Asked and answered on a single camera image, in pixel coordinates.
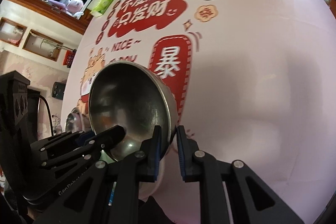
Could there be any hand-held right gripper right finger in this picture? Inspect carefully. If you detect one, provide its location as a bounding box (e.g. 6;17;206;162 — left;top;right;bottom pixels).
176;125;305;224

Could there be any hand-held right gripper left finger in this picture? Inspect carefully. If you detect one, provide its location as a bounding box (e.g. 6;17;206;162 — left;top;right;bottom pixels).
34;125;162;224

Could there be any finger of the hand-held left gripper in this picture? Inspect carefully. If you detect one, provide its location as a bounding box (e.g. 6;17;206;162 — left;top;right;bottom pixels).
30;126;125;170
49;131;93;147

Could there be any small steel bowl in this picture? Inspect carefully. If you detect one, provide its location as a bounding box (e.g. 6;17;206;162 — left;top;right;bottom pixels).
89;62;177;161

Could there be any pink steel bowl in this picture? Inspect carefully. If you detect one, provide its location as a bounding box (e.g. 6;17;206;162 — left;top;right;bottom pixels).
65;107;91;135

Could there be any blue phone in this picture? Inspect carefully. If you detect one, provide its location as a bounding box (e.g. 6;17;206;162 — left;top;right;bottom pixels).
52;81;65;101

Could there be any red crate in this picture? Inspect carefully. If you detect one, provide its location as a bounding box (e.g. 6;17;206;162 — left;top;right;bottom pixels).
63;49;76;67

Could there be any pink kitchen appliance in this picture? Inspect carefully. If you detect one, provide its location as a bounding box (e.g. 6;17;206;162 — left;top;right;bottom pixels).
68;0;85;12

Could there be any green tissue pack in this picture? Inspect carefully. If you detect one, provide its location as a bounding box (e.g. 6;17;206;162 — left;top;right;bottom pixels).
91;0;115;16

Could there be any black cable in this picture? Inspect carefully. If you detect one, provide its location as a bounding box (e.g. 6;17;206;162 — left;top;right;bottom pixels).
34;94;55;136

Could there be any wooden framed wall niche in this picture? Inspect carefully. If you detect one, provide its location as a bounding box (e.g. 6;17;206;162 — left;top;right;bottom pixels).
22;29;63;61
0;18;27;47

